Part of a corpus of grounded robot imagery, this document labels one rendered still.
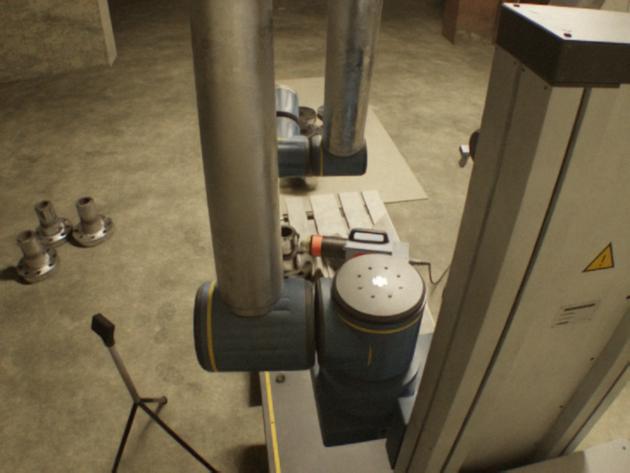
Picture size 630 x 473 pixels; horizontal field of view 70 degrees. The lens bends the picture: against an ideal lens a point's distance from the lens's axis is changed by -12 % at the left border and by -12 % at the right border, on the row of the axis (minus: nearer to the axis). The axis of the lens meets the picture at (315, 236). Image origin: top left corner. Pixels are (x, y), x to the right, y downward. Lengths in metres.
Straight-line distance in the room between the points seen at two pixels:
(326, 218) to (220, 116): 2.02
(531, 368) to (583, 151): 0.45
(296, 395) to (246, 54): 1.26
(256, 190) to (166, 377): 1.57
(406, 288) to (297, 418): 0.84
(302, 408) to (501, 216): 1.29
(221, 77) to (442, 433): 0.68
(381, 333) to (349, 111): 0.47
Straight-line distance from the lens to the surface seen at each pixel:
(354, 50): 0.99
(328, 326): 1.00
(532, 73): 0.50
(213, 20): 0.79
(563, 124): 0.50
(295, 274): 2.38
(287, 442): 1.69
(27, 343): 2.73
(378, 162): 3.56
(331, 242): 2.28
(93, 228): 3.12
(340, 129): 1.15
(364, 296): 0.99
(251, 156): 0.84
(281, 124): 1.30
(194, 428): 2.16
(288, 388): 1.79
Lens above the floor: 1.85
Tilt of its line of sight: 40 degrees down
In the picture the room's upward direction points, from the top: straight up
